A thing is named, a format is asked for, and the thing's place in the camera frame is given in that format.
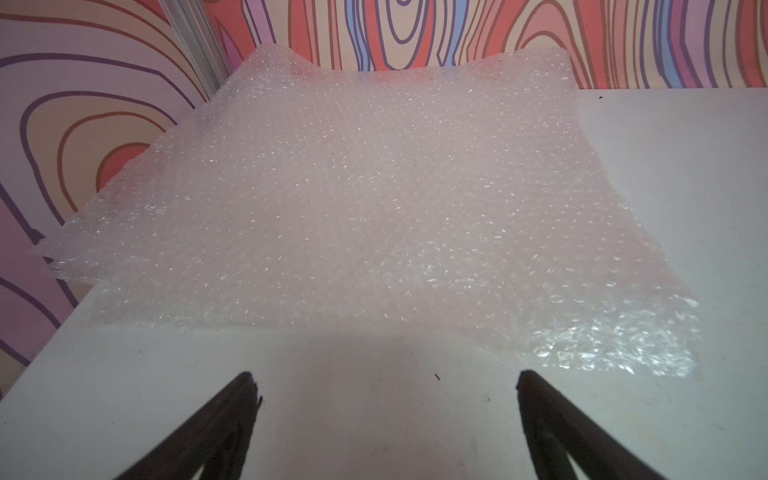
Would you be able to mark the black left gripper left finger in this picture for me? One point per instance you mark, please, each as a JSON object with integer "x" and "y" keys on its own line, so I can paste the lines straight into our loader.
{"x": 212, "y": 443}

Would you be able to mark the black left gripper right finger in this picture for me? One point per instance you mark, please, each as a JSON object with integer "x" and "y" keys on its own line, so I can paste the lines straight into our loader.
{"x": 559, "y": 435}

